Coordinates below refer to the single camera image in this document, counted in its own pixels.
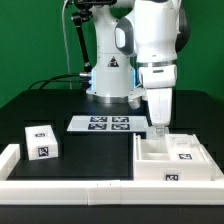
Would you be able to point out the white cabinet top block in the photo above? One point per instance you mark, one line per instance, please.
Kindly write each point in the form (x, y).
(41, 142)

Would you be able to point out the white cabinet door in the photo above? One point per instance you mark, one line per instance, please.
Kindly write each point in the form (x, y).
(150, 134)
(184, 147)

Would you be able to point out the white fence rail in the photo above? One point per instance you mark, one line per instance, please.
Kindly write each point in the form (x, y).
(111, 193)
(8, 160)
(217, 174)

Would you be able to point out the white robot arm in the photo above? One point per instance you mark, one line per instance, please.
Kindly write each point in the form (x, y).
(137, 46)

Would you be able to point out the white right fence rail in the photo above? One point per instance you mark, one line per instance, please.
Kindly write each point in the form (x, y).
(217, 174)

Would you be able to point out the white front fence rail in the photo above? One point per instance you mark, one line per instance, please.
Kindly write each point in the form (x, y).
(111, 193)

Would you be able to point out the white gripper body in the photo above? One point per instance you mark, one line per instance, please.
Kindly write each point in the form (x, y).
(158, 83)

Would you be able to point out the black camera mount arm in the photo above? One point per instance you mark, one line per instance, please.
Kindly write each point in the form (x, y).
(84, 15)

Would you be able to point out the white cabinet body box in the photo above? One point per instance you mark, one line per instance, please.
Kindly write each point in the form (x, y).
(151, 162)

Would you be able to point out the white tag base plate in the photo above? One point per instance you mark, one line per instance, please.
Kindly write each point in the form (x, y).
(108, 124)

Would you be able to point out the white left fence rail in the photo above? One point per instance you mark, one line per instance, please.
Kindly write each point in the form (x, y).
(8, 160)

